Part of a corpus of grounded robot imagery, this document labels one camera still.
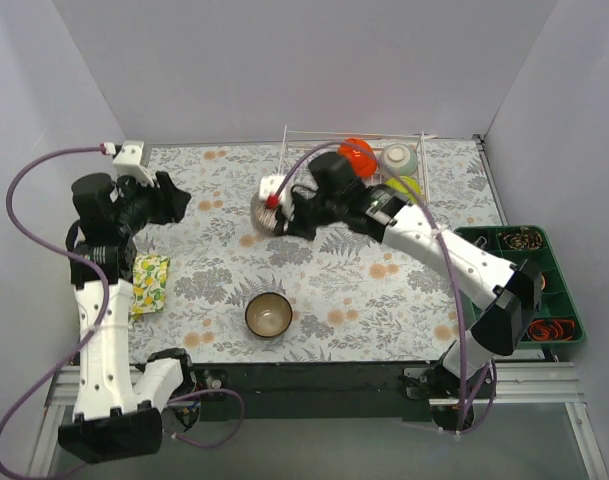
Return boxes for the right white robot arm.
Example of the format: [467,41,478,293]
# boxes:
[266,152,542,398]

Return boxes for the beige dark rimmed bowl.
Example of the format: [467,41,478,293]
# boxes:
[244,292,293,339]

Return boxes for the floral patterned table mat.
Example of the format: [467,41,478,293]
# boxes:
[83,139,508,364]

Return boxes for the lime green bowl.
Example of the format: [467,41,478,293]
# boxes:
[385,176,425,202]

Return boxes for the aluminium front rail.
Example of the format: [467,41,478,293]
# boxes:
[46,362,585,407]

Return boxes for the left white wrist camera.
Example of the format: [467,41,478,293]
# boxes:
[111,141,154,186]

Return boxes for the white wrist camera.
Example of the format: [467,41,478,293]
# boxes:
[258,175,294,220]
[111,141,154,186]

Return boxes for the lemon print folded cloth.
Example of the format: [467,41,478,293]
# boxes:
[131,254,170,317]

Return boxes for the orange red bowl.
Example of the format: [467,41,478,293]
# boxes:
[337,137,377,178]

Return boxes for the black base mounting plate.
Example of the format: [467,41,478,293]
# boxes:
[193,360,498,421]

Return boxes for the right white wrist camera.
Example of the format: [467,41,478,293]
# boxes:
[258,175,294,220]

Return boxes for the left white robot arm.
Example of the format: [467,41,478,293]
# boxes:
[58,172,197,464]

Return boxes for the green compartment tray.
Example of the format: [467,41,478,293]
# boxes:
[455,225,584,349]

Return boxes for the pale green celadon bowl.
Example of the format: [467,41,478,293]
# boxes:
[379,144,419,176]

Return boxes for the white clips in tray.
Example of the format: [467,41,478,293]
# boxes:
[467,231,489,250]

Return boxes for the white wire dish rack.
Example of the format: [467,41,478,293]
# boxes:
[276,126,436,201]

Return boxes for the grey geometric patterned bowl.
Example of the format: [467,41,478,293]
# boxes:
[250,193,293,237]

